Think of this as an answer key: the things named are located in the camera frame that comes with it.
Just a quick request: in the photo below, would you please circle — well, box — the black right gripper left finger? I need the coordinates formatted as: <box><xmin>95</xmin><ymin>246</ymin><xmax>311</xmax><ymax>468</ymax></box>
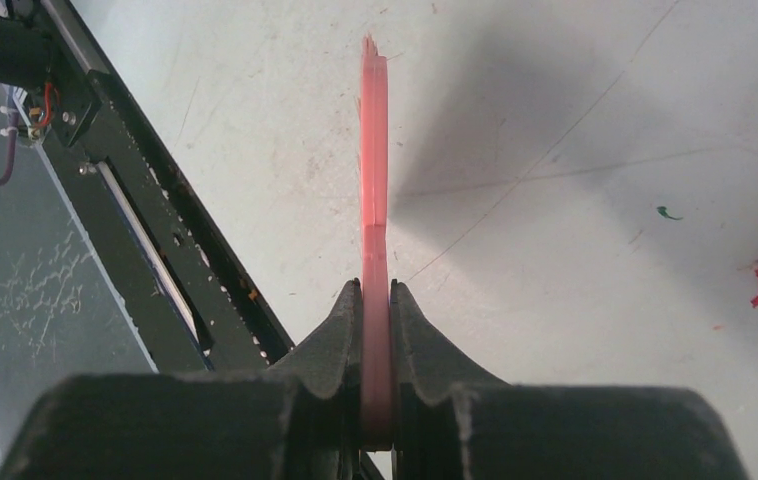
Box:
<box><xmin>0</xmin><ymin>281</ymin><xmax>362</xmax><ymax>479</ymax></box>

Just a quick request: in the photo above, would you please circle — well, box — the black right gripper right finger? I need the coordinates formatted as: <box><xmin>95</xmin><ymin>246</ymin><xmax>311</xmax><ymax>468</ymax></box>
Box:
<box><xmin>391</xmin><ymin>282</ymin><xmax>748</xmax><ymax>479</ymax></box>

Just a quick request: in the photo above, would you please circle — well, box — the pink hand brush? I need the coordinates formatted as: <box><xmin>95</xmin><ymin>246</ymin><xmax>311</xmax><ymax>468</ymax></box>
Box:
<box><xmin>359</xmin><ymin>35</ymin><xmax>395</xmax><ymax>451</ymax></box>

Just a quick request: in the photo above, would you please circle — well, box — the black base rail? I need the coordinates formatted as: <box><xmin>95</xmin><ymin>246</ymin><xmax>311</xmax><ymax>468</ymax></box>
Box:
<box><xmin>4</xmin><ymin>1</ymin><xmax>293</xmax><ymax>372</ymax></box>

